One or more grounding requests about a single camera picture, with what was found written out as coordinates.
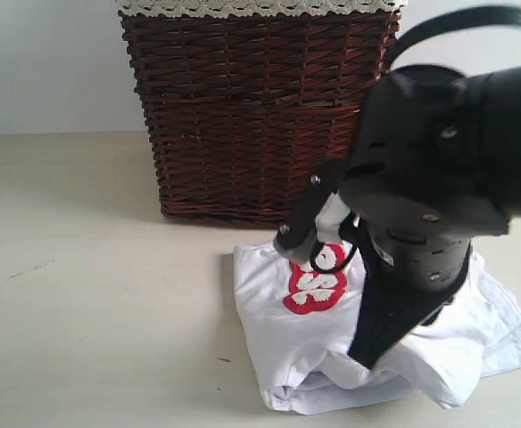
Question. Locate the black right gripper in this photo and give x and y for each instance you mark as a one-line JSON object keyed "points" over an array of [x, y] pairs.
{"points": [[409, 279]]}

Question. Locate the white t-shirt red lettering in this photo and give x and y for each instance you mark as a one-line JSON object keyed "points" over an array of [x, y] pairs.
{"points": [[298, 326]]}

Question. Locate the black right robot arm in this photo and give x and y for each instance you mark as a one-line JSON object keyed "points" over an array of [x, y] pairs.
{"points": [[436, 162]]}

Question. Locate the dark red wicker basket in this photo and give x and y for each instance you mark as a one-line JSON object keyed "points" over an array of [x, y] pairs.
{"points": [[241, 110]]}

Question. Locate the white lace fabric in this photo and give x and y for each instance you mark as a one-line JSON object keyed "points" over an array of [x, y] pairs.
{"points": [[222, 9]]}

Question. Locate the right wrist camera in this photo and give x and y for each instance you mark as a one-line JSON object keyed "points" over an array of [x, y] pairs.
{"points": [[318, 217]]}

